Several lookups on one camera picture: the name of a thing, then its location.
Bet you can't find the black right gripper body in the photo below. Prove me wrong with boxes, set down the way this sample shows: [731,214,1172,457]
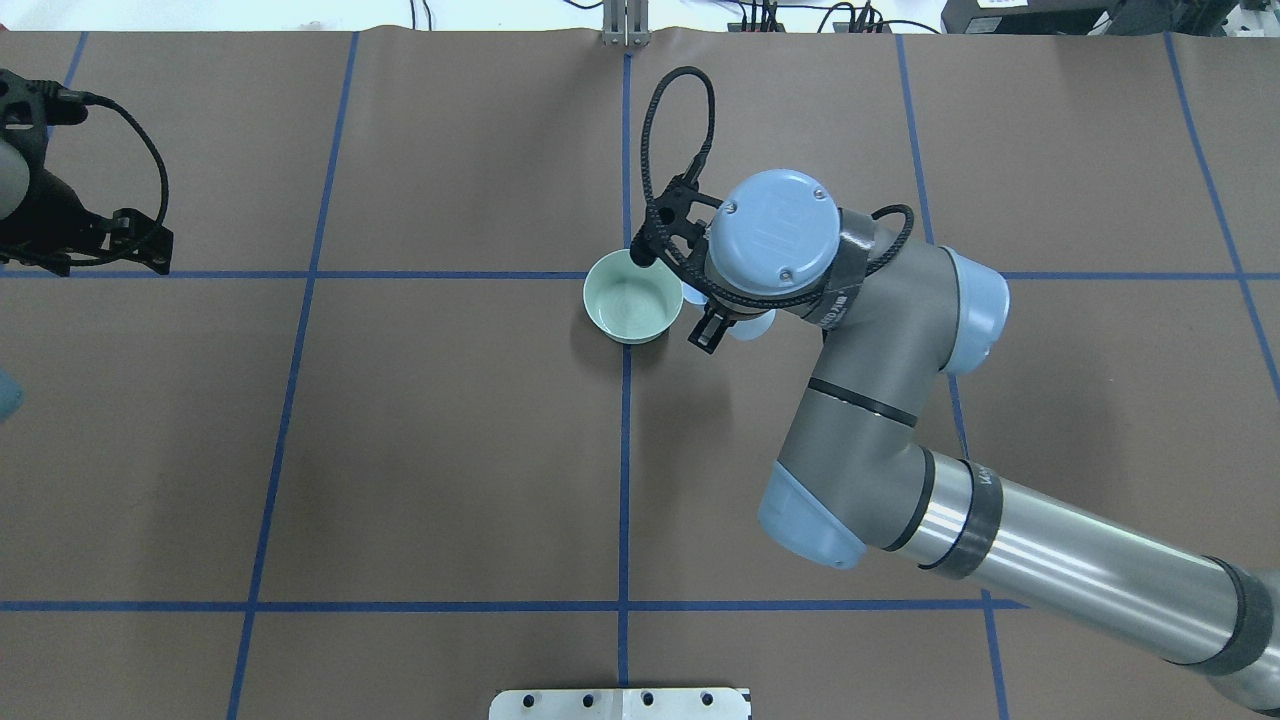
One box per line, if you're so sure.
[650,178,722,266]

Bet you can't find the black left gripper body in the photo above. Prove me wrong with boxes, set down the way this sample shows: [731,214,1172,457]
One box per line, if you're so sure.
[1,70,173,277]

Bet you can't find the light blue plastic cup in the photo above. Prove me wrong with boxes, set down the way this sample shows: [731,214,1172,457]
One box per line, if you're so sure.
[682,283,776,342]

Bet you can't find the green ceramic bowl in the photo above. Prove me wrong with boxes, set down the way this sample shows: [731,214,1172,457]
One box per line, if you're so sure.
[582,250,684,345]

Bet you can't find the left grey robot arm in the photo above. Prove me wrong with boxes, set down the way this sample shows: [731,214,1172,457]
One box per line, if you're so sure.
[1,69,174,277]

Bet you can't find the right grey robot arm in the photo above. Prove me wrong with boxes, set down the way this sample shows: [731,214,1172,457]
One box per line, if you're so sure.
[631,164,1277,717]

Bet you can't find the black box with label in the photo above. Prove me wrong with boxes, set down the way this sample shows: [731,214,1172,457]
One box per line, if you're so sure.
[940,1,1114,36]

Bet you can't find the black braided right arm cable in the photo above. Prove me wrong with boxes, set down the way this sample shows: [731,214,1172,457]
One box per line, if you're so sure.
[628,67,916,309]

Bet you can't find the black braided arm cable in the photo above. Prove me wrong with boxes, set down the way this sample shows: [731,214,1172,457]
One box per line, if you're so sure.
[55,88,172,246]
[628,67,916,309]

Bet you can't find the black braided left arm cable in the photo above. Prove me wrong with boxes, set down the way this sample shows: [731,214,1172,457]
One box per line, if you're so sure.
[55,88,172,246]

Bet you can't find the aluminium profile post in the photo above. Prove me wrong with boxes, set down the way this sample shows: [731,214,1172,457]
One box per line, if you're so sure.
[600,0,652,49]

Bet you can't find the white metal camera stand base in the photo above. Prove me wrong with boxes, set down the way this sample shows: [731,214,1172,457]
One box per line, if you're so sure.
[488,687,754,719]

